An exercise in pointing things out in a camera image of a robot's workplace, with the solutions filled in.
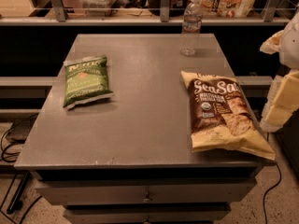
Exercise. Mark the brown sea salt chip bag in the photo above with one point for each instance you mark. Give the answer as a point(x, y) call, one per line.
point(220, 117)

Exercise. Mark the green jalapeno chip bag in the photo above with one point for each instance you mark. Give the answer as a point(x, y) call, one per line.
point(86, 80)

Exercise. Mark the clear plastic water bottle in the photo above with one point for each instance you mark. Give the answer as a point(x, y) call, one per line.
point(191, 26)

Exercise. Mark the upper grey drawer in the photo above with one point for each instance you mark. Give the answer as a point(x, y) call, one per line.
point(144, 191)

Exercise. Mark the grey drawer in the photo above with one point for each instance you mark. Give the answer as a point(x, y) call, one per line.
point(147, 214)
point(144, 191)

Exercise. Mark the lower grey drawer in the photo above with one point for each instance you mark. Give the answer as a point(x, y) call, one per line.
point(147, 214)

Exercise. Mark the grey metal shelf rail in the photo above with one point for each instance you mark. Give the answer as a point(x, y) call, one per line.
point(134, 12)

